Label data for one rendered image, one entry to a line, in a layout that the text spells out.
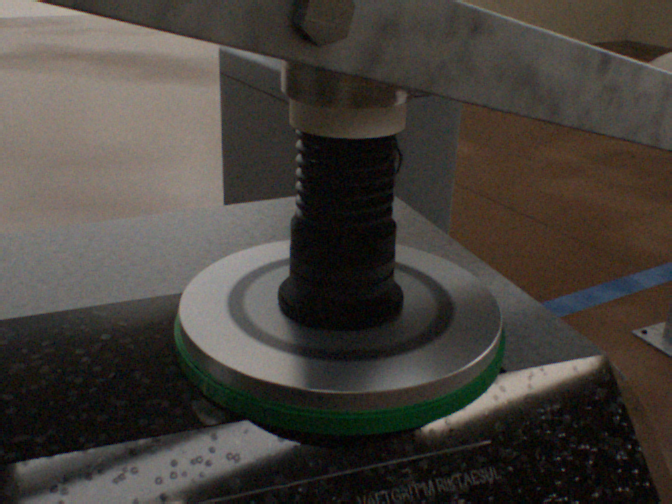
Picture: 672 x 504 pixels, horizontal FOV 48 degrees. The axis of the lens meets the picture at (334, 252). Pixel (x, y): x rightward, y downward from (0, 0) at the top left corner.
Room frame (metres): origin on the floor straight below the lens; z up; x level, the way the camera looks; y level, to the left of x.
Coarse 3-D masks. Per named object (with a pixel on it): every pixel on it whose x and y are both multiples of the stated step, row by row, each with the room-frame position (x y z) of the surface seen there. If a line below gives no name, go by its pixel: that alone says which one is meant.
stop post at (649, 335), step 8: (648, 328) 2.00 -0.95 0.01; (656, 328) 2.00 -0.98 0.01; (664, 328) 1.95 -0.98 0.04; (640, 336) 1.95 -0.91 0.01; (648, 336) 1.95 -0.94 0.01; (656, 336) 1.95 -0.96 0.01; (664, 336) 1.95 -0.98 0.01; (648, 344) 1.92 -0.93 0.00; (656, 344) 1.91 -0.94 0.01; (664, 344) 1.91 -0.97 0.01; (664, 352) 1.87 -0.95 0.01
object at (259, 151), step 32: (224, 64) 1.70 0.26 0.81; (256, 64) 1.56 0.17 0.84; (224, 96) 1.70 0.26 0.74; (256, 96) 1.56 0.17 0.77; (416, 96) 1.54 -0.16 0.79; (224, 128) 1.70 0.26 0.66; (256, 128) 1.56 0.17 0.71; (288, 128) 1.44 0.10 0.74; (416, 128) 1.54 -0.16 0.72; (448, 128) 1.59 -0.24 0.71; (224, 160) 1.71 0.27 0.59; (256, 160) 1.57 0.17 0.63; (288, 160) 1.44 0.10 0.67; (416, 160) 1.54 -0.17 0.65; (448, 160) 1.59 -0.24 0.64; (224, 192) 1.71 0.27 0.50; (256, 192) 1.57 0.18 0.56; (288, 192) 1.44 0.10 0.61; (416, 192) 1.55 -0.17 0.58; (448, 192) 1.60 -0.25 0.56; (448, 224) 1.60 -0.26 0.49
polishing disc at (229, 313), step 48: (288, 240) 0.54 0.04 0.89; (192, 288) 0.46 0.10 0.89; (240, 288) 0.46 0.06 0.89; (432, 288) 0.47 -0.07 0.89; (480, 288) 0.47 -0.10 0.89; (192, 336) 0.39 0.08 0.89; (240, 336) 0.40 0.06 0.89; (288, 336) 0.40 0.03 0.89; (336, 336) 0.40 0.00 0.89; (384, 336) 0.40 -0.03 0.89; (432, 336) 0.40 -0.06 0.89; (480, 336) 0.41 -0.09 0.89; (240, 384) 0.36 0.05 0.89; (288, 384) 0.35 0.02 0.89; (336, 384) 0.35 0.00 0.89; (384, 384) 0.35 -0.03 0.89; (432, 384) 0.35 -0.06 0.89
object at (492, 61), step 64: (64, 0) 0.31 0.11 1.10; (128, 0) 0.32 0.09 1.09; (192, 0) 0.34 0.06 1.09; (256, 0) 0.35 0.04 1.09; (320, 0) 0.36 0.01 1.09; (384, 0) 0.39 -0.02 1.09; (448, 0) 0.41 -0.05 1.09; (320, 64) 0.37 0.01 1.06; (384, 64) 0.39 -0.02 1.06; (448, 64) 0.41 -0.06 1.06; (512, 64) 0.43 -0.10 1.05; (576, 64) 0.46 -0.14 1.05; (640, 64) 0.49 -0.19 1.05; (576, 128) 0.46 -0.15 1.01; (640, 128) 0.49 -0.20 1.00
